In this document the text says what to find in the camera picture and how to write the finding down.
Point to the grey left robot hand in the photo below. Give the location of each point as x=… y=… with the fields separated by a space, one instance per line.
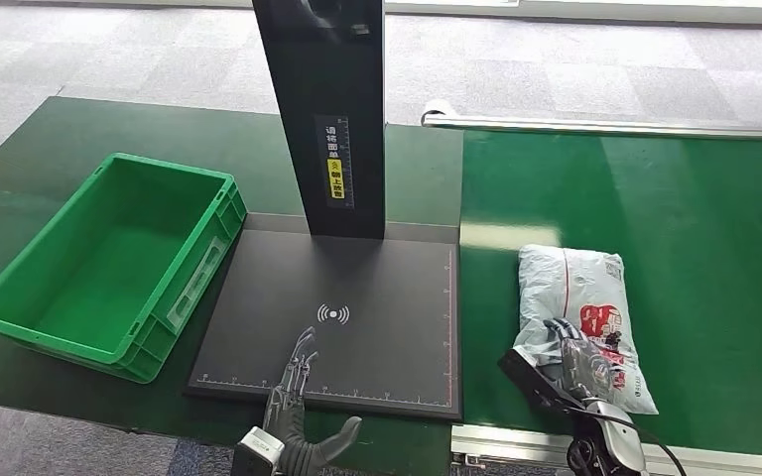
x=289 y=420

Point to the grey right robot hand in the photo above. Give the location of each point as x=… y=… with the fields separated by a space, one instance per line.
x=581 y=368

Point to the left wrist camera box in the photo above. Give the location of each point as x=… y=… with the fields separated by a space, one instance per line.
x=256 y=453

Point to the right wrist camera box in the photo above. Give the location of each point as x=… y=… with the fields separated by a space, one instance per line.
x=535 y=378

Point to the black scanner column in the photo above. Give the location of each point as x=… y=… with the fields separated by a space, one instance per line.
x=328 y=79

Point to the grey plastic mailer package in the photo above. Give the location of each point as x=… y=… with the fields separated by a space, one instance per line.
x=578 y=289

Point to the silver conveyor roller rail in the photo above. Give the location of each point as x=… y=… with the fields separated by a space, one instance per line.
x=617 y=125

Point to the white conveyor side rail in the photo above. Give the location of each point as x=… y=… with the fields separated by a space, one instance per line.
x=519 y=447

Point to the green plastic crate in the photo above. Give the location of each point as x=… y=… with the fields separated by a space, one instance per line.
x=111 y=269

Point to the green conveyor belt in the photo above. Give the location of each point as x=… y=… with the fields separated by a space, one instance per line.
x=696 y=230

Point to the black yellow column label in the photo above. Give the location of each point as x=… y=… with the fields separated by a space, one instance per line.
x=336 y=161

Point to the black scanner platform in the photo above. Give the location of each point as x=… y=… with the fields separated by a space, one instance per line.
x=368 y=282

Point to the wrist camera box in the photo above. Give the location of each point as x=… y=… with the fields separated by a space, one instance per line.
x=256 y=453
x=535 y=378

